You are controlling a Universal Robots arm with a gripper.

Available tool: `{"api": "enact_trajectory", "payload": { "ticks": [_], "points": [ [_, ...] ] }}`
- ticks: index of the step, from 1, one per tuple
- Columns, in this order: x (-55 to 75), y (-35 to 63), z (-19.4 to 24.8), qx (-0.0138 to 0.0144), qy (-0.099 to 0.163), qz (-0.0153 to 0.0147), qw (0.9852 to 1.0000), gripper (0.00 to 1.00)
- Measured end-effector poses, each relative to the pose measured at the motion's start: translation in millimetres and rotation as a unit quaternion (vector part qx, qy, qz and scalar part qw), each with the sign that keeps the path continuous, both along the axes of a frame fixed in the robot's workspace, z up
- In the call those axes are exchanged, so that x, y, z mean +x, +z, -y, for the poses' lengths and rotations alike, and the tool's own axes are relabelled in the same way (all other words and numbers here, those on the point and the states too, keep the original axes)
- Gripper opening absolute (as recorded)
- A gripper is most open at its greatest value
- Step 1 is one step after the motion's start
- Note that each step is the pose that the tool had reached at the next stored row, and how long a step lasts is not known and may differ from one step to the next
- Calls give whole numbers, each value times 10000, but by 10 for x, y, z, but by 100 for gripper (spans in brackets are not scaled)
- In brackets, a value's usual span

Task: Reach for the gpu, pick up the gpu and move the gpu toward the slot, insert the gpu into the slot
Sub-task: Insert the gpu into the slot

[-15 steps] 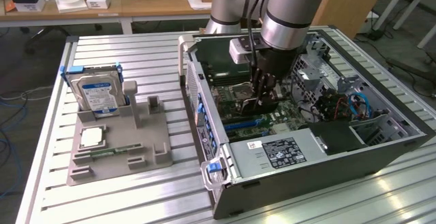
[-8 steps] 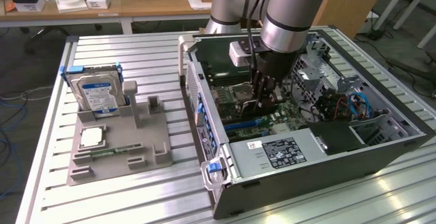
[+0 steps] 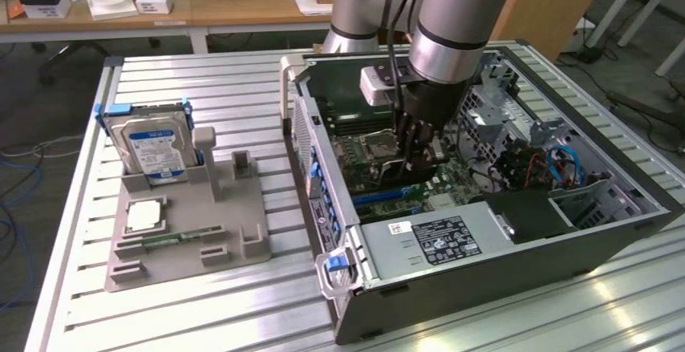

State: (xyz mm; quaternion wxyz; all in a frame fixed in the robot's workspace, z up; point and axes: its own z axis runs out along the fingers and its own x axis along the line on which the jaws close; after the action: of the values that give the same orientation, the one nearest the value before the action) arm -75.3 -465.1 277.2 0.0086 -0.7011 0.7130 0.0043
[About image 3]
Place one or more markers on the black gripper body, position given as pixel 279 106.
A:
pixel 435 101

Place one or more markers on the black graphics card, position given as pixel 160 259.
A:
pixel 390 179

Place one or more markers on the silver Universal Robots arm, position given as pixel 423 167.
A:
pixel 454 27

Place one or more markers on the blue expansion slot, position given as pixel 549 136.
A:
pixel 374 197

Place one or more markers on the CPU socket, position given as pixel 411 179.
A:
pixel 376 143

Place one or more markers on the green motherboard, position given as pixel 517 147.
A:
pixel 454 179

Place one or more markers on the grey power supply unit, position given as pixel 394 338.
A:
pixel 427 243

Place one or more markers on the black power adapter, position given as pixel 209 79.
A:
pixel 590 54

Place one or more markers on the wooden cabinet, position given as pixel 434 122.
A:
pixel 551 7

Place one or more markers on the metal disk bay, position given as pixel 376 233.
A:
pixel 594 207

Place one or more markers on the black open PC case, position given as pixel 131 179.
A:
pixel 481 288

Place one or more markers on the hard disk with blue rails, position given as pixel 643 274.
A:
pixel 144 143

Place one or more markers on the green RAM stick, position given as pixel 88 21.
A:
pixel 179 238

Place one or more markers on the grey parts rack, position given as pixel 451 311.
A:
pixel 181 264

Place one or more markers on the silver CPU chip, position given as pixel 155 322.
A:
pixel 144 216

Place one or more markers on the small white labelled box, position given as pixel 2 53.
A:
pixel 153 2

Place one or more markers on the white square tray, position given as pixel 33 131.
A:
pixel 111 5

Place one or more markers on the black office chair base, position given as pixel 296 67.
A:
pixel 69 55

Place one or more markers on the wooden desk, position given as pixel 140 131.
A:
pixel 80 25

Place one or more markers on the white box with black lid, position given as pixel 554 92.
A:
pixel 45 5

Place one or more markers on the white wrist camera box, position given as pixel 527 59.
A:
pixel 376 85

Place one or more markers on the white table frame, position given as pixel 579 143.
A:
pixel 637 7

